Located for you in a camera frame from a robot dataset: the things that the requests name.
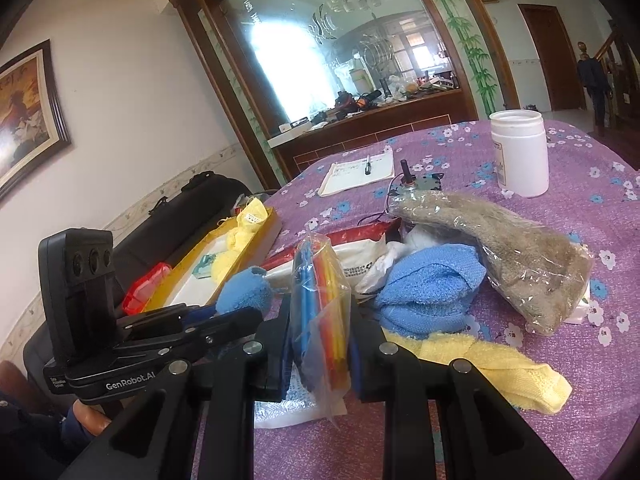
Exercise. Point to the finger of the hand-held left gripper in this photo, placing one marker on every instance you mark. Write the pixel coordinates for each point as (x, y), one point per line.
(230, 322)
(170, 316)

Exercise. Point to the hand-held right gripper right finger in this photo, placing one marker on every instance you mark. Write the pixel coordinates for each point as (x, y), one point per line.
(358, 355)

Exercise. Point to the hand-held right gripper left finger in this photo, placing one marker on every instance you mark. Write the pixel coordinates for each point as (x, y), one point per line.
(284, 342)

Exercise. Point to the small blue cloth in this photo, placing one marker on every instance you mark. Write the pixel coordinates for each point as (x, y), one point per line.
(245, 290)

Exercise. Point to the yellow cardboard box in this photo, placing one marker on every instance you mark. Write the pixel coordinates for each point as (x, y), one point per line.
(197, 287)

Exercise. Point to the clear bag of colourful cloths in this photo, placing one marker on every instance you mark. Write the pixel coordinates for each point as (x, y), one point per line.
(320, 300)

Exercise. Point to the white fluffy cloth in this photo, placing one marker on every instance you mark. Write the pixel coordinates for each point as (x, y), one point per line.
(387, 265)

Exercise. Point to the blue towel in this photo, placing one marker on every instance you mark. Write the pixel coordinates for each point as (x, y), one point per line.
(430, 285)

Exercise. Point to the yellow towel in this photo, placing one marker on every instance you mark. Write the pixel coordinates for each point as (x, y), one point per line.
(500, 365)

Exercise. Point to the brown fleece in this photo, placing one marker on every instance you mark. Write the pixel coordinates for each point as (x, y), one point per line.
(515, 255)

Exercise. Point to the red plastic container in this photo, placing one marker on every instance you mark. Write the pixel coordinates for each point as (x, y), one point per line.
(145, 287)

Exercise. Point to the black bag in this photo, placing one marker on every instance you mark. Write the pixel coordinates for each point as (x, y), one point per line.
(131, 261)

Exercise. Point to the white bubble wrap packet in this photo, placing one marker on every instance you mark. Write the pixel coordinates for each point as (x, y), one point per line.
(285, 412)

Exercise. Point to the yellow knitted cloth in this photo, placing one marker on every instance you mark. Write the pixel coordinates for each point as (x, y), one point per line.
(245, 230)

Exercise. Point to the red and white plastic bag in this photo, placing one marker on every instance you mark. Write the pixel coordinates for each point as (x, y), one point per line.
(360, 260)

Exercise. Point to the white notepad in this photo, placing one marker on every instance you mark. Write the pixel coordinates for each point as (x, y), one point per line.
(345, 176)

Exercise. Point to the black electric motor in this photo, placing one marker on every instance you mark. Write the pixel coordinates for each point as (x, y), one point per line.
(417, 187)

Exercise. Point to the framed painting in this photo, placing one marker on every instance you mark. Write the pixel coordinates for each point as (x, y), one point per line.
(27, 115)

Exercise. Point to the black pen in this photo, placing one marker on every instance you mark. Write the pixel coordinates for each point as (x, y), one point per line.
(367, 164)

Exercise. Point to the wooden counter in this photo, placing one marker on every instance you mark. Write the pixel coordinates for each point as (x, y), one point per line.
(380, 130)

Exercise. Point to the white plastic jar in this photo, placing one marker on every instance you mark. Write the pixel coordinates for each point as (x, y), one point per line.
(520, 155)

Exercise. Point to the etched glass partition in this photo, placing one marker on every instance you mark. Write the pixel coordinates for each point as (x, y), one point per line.
(310, 50)

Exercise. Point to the brown wooden door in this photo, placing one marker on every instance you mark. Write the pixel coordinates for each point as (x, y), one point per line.
(552, 60)

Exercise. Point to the painted bamboo wall panel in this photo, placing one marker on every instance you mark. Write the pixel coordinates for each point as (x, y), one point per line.
(465, 35)

